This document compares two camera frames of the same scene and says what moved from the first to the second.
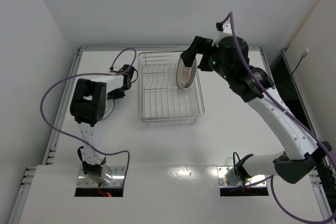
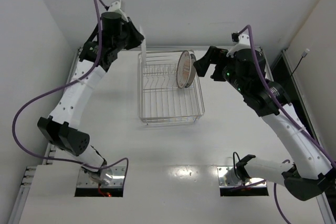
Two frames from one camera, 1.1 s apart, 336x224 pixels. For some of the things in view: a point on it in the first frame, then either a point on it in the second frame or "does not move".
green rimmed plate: x=192 y=72 does not move
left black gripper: x=127 y=77 → x=134 y=36
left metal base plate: x=84 y=180 does not move
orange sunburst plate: x=182 y=73 does not move
